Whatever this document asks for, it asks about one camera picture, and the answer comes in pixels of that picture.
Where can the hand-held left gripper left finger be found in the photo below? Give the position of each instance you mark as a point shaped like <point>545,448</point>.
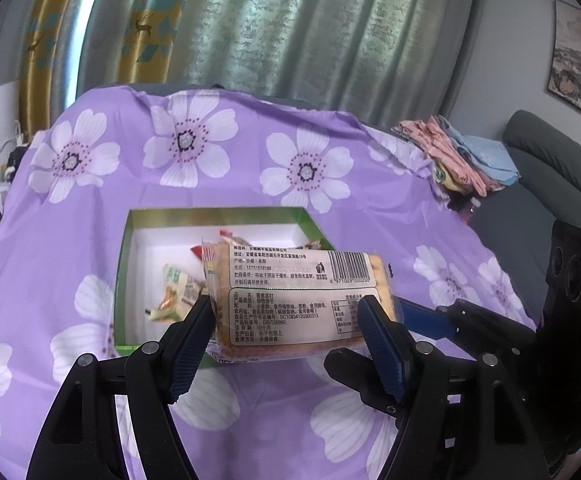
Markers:
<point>193,345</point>

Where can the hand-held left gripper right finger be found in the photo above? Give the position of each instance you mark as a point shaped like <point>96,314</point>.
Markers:
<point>383,350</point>

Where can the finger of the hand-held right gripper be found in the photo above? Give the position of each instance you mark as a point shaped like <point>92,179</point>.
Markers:
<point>425,320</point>

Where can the cream green snack packet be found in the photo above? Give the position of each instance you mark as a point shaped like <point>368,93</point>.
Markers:
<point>178,290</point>

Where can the green cardboard box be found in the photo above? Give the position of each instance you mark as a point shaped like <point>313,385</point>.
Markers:
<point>170,242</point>

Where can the beige biscuit packet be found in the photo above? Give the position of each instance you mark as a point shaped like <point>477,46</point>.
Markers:
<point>290,300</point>

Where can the red snack packet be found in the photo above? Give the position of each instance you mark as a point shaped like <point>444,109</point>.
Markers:
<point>226,233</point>

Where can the orange snack packet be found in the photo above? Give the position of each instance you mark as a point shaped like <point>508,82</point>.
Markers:
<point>313,245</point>

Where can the grey sofa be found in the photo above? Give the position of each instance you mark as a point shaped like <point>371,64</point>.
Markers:
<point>520,210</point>

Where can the bottle with white cap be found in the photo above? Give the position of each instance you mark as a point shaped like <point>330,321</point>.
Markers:
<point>468,208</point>

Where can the pile of folded clothes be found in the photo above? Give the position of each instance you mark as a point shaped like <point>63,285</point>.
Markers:
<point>450,155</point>

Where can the purple floral tablecloth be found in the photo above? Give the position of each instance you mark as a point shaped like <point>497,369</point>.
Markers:
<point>250,180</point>

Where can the white board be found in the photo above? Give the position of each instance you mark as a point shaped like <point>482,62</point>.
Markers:
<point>3,110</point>

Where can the grey curtain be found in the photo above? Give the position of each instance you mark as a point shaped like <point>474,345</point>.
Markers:
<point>320,30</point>

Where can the gold patterned curtain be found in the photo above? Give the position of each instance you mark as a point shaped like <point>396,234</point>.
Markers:
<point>45,60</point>

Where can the wall painting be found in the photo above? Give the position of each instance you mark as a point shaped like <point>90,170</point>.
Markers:
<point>580,60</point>

